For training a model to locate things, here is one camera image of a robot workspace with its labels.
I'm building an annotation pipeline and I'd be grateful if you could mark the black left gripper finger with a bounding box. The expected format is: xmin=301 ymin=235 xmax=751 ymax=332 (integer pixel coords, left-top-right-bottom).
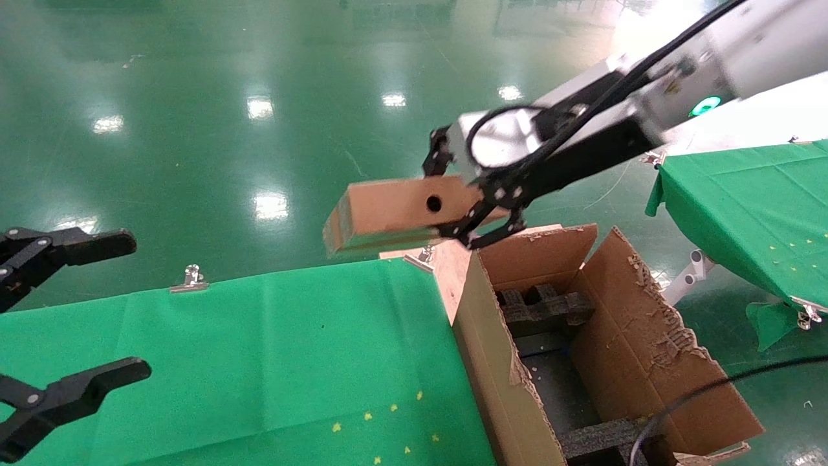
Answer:
xmin=0 ymin=227 xmax=138 ymax=313
xmin=0 ymin=357 xmax=153 ymax=463

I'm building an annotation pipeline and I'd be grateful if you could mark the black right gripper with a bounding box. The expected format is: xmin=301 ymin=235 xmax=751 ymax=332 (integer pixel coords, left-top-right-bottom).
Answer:
xmin=424 ymin=115 xmax=667 ymax=250

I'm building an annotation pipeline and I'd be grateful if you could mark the small brown cardboard box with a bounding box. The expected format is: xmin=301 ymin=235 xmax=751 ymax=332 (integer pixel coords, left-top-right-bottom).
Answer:
xmin=322 ymin=175 xmax=512 ymax=260

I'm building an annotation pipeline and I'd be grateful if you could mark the large open cardboard carton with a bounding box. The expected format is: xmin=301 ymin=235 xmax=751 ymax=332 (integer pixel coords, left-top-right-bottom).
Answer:
xmin=453 ymin=223 xmax=767 ymax=466

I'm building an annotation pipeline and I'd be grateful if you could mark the large green table cloth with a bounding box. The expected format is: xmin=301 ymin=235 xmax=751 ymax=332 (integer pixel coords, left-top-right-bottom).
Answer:
xmin=0 ymin=258 xmax=496 ymax=466

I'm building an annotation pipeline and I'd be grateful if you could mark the white metal table leg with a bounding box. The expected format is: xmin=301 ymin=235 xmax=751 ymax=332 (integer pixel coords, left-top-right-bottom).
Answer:
xmin=661 ymin=249 xmax=715 ymax=308

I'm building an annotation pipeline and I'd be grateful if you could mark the green cloth with fold creases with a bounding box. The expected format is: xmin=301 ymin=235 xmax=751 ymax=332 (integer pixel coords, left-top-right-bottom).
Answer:
xmin=646 ymin=139 xmax=828 ymax=353

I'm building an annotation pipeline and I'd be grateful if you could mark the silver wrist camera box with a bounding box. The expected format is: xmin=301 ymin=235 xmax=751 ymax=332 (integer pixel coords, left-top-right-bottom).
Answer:
xmin=446 ymin=105 xmax=554 ymax=183

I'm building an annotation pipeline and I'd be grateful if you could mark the grey camera mounting bracket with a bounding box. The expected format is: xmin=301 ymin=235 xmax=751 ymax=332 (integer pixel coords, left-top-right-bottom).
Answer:
xmin=534 ymin=57 xmax=651 ymax=114

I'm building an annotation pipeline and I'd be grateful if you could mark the black camera cable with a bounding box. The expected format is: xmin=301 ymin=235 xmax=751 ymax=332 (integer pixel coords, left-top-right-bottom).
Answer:
xmin=466 ymin=0 xmax=748 ymax=170

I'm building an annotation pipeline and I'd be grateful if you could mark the thin black hanging cable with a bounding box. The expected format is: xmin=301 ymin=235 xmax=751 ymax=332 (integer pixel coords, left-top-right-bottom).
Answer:
xmin=631 ymin=353 xmax=828 ymax=466

